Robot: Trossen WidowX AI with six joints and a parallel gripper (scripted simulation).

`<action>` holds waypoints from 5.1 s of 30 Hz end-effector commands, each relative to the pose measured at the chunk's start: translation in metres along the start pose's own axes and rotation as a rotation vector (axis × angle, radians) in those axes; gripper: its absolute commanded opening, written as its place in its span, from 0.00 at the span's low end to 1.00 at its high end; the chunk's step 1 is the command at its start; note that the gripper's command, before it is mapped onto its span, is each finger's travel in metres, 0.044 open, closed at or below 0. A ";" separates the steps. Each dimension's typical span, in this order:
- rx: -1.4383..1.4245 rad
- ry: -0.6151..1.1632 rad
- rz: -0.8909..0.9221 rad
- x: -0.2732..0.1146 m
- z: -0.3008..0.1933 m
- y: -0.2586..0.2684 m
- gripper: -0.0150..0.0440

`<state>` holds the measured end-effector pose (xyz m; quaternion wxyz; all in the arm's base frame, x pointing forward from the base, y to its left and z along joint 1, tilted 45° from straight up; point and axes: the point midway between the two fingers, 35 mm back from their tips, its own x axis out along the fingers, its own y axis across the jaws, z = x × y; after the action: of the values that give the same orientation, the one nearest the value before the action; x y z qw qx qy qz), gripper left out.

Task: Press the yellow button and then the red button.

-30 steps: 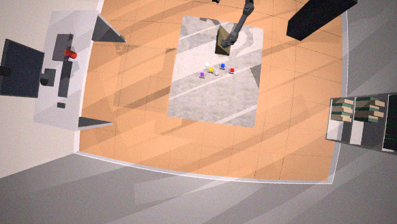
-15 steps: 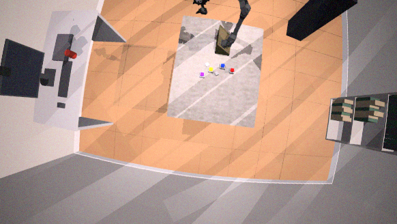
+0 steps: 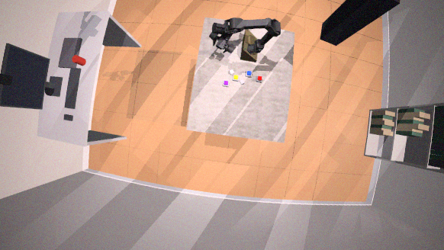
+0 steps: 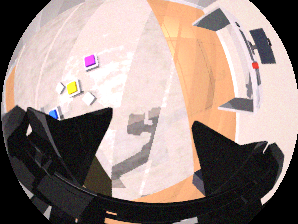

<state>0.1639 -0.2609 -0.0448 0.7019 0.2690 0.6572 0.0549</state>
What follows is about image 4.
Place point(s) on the blue button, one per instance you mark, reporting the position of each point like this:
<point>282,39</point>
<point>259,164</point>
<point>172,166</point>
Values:
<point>56,112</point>

